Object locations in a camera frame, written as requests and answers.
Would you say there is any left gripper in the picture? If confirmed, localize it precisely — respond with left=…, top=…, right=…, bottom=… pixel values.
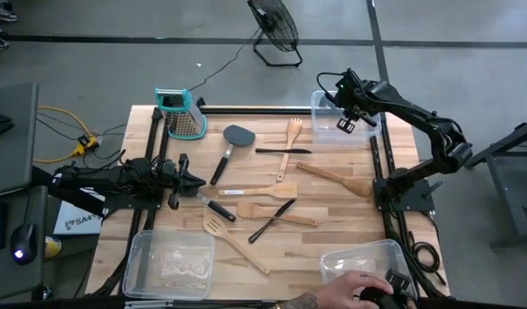
left=160, top=153, right=207, bottom=211

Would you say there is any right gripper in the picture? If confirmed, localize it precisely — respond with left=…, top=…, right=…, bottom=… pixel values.
left=331, top=67, right=379, bottom=134

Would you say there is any slotted wooden spatula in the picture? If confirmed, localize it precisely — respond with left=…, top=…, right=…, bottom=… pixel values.
left=202, top=213, right=271, bottom=276

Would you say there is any plain wooden spatula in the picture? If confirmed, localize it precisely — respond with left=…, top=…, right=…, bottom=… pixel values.
left=236, top=201, right=320, bottom=228

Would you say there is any wooden fork spoon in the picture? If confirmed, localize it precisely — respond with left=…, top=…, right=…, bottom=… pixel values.
left=276, top=117, right=304, bottom=183

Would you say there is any brown wooden corner spoon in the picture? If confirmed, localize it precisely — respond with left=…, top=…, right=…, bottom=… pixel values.
left=295, top=161, right=373, bottom=198

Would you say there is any labelled wooden spatula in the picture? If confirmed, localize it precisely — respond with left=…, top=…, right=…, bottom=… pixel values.
left=217, top=184, right=299, bottom=200

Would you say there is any person's forearm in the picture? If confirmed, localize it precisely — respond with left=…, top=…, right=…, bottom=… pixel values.
left=280, top=291, right=330, bottom=309

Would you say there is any clear plastic container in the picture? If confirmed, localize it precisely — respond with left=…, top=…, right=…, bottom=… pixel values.
left=318, top=239, right=419, bottom=309
left=122, top=230, right=216, bottom=300
left=310, top=89, right=383, bottom=147

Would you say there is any teal metal box grater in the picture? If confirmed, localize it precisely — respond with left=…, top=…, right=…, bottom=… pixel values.
left=154, top=87, right=209, bottom=141

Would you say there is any yellow power plug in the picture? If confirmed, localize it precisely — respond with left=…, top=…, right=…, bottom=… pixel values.
left=72, top=134, right=100, bottom=158

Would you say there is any white printed box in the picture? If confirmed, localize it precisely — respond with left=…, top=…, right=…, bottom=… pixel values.
left=52, top=199, right=105, bottom=236

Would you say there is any black floor fan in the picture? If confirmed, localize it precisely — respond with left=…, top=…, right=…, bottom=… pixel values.
left=246, top=0, right=304, bottom=69

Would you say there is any black diagonal desk bar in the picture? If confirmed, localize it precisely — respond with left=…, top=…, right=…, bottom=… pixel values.
left=31, top=165, right=108, bottom=218

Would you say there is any black metal stand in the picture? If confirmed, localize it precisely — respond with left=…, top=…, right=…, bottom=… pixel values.
left=464, top=118, right=527, bottom=250

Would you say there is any yellow round object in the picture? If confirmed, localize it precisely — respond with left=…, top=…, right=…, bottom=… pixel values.
left=44, top=235, right=63, bottom=260

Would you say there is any black handheld controller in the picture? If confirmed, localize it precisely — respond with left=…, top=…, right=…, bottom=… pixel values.
left=358, top=268, right=413, bottom=309

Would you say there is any person's hand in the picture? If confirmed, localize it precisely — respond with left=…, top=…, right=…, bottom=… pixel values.
left=323, top=270, right=396, bottom=309

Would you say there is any black computer mouse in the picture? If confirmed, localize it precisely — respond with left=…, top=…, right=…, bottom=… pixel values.
left=9, top=222, right=39, bottom=266

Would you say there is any black desk caster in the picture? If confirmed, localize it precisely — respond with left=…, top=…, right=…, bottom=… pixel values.
left=34, top=285, right=55, bottom=301

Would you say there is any dark grey desk top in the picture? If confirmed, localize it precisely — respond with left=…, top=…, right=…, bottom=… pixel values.
left=0, top=185, right=49, bottom=304

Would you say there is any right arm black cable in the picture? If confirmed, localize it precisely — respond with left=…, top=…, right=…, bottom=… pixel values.
left=317, top=71, right=346, bottom=106

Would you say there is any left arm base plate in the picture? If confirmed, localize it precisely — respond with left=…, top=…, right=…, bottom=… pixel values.
left=104, top=188, right=167, bottom=211

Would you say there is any black aluminium table frame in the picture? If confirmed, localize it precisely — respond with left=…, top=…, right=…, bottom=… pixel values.
left=91, top=97, right=451, bottom=301

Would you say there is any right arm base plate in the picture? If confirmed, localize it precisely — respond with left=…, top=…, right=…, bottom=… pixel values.
left=373, top=178, right=436, bottom=214

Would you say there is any black fan cable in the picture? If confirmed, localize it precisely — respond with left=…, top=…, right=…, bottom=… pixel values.
left=188, top=26, right=263, bottom=93

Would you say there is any coiled black cable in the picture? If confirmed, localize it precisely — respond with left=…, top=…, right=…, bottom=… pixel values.
left=407, top=231, right=448, bottom=287

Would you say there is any yellow extension cable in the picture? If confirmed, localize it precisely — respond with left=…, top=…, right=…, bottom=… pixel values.
left=0, top=78, right=100, bottom=165

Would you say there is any thin black floor cable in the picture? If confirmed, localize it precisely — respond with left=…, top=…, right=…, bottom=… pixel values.
left=34, top=110, right=128, bottom=142

